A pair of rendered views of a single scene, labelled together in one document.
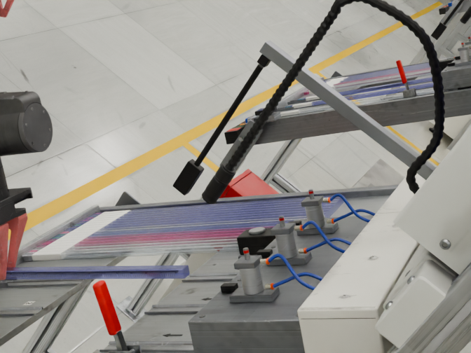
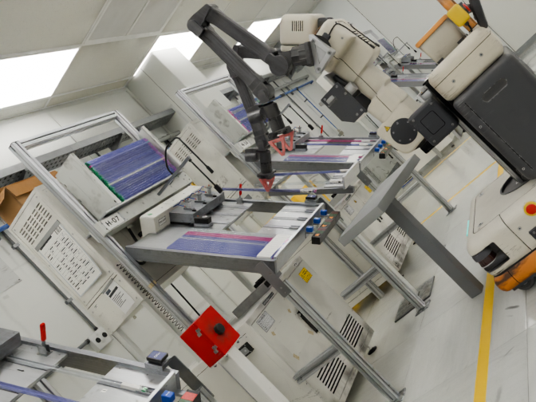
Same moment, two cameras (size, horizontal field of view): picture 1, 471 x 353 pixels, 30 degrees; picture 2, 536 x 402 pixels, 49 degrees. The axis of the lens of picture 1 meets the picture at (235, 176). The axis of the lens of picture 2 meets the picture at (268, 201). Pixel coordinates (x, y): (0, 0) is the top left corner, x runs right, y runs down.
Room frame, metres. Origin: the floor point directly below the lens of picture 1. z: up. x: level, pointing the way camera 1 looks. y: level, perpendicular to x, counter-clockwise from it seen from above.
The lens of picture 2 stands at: (3.60, 1.11, 0.82)
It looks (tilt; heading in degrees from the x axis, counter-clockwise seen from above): 2 degrees up; 200
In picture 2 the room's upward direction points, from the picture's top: 45 degrees counter-clockwise
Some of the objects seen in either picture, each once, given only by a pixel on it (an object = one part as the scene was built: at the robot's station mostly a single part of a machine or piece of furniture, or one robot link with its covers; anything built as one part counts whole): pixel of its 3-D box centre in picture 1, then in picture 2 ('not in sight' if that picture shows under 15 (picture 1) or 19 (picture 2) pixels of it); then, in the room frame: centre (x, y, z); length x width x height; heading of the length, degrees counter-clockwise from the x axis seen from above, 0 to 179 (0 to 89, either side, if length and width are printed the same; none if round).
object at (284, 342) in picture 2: not in sight; (279, 364); (1.01, -0.39, 0.31); 0.70 x 0.65 x 0.62; 170
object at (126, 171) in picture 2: not in sight; (128, 174); (0.97, -0.26, 1.52); 0.51 x 0.13 x 0.27; 170
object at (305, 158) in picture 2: not in sight; (335, 199); (-0.40, 0.04, 0.65); 1.01 x 0.73 x 1.29; 80
